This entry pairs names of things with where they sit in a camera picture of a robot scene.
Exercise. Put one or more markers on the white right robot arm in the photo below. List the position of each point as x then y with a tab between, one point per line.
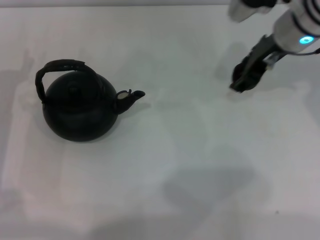
290	27

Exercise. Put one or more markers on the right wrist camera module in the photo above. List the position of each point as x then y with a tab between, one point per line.
273	60

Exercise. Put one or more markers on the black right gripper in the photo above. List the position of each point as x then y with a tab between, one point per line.
265	47

